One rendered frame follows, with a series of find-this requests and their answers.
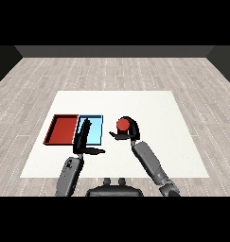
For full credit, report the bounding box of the small red can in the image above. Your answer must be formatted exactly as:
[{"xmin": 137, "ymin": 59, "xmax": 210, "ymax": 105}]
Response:
[{"xmin": 115, "ymin": 117, "xmax": 130, "ymax": 134}]

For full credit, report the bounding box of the red shallow open box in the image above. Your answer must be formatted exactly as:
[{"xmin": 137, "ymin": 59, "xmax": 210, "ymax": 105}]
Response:
[{"xmin": 43, "ymin": 113, "xmax": 80, "ymax": 147}]

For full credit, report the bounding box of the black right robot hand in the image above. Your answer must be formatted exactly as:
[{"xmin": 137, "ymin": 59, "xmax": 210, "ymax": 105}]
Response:
[{"xmin": 108, "ymin": 115, "xmax": 141, "ymax": 147}]

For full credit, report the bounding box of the light blue shallow open box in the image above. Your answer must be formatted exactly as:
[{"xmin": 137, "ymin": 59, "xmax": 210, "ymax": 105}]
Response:
[{"xmin": 72, "ymin": 114, "xmax": 104, "ymax": 147}]

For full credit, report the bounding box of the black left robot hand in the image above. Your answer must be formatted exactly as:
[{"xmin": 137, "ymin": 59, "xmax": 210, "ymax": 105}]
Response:
[{"xmin": 72, "ymin": 117, "xmax": 106, "ymax": 157}]

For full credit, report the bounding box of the dark grey robot body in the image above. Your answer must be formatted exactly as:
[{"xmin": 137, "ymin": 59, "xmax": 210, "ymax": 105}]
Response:
[{"xmin": 85, "ymin": 178, "xmax": 145, "ymax": 198}]

